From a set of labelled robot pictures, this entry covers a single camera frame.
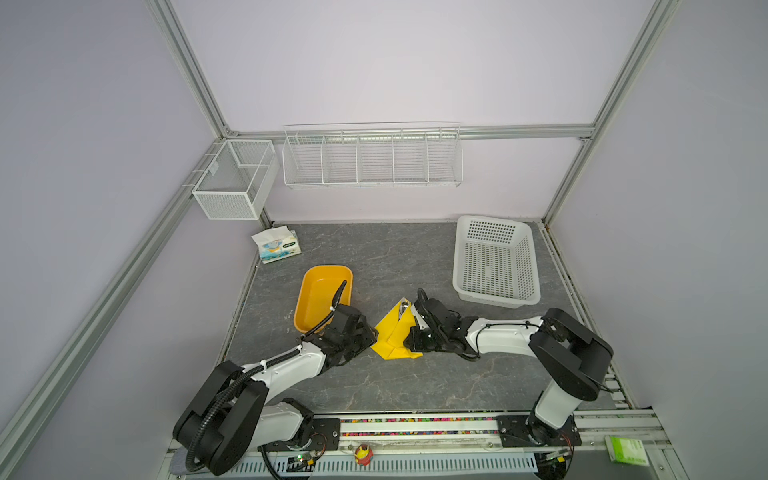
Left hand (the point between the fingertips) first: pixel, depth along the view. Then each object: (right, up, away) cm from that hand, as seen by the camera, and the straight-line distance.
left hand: (376, 338), depth 87 cm
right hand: (+8, -2, 0) cm, 9 cm away
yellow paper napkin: (+4, -1, +1) cm, 4 cm away
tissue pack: (-37, +28, +20) cm, 51 cm away
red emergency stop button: (-1, -20, -21) cm, 29 cm away
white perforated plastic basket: (+42, +22, +21) cm, 52 cm away
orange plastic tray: (-21, +13, +14) cm, 28 cm away
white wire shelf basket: (-2, +59, +14) cm, 61 cm away
